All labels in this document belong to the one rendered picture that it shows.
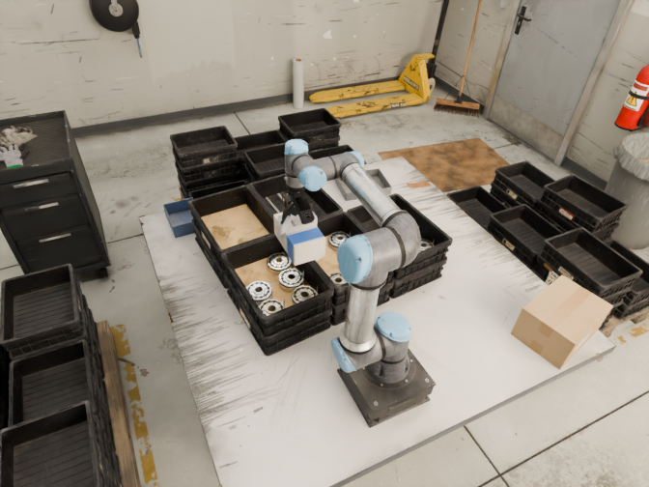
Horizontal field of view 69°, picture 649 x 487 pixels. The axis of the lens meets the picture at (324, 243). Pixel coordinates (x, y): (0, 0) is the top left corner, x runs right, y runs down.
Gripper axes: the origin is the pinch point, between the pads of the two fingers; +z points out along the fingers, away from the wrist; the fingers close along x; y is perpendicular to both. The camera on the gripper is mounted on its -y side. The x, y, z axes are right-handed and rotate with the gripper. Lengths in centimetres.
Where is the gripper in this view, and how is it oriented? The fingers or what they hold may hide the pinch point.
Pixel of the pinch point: (298, 231)
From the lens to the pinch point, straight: 173.5
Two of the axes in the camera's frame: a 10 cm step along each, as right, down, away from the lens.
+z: -0.3, 7.6, 6.5
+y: -4.4, -6.0, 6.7
